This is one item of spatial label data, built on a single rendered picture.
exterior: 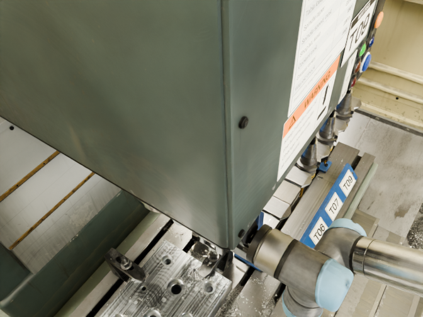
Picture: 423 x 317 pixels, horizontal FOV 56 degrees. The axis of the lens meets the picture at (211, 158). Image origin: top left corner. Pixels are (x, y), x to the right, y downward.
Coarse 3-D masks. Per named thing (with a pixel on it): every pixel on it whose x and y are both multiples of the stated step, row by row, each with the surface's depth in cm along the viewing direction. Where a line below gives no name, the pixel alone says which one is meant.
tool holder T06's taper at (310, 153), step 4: (316, 140) 95; (312, 144) 94; (316, 144) 94; (308, 148) 95; (312, 148) 95; (316, 148) 96; (304, 152) 97; (308, 152) 96; (312, 152) 96; (316, 152) 96; (304, 156) 97; (308, 156) 97; (312, 156) 96; (316, 156) 97; (300, 160) 99; (304, 160) 98; (308, 160) 97; (312, 160) 98; (316, 160) 98; (304, 164) 99; (308, 164) 98; (312, 164) 98
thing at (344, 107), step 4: (348, 92) 106; (344, 96) 106; (348, 96) 106; (344, 100) 107; (348, 100) 107; (340, 104) 109; (344, 104) 108; (348, 104) 108; (336, 108) 110; (340, 108) 109; (344, 108) 109; (348, 108) 109; (340, 112) 110; (344, 112) 109; (348, 112) 110
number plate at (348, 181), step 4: (348, 172) 131; (344, 176) 129; (348, 176) 130; (352, 176) 132; (344, 180) 129; (348, 180) 130; (352, 180) 132; (340, 184) 127; (344, 184) 129; (348, 184) 130; (352, 184) 131; (344, 188) 128; (348, 188) 130; (344, 192) 128; (348, 192) 129
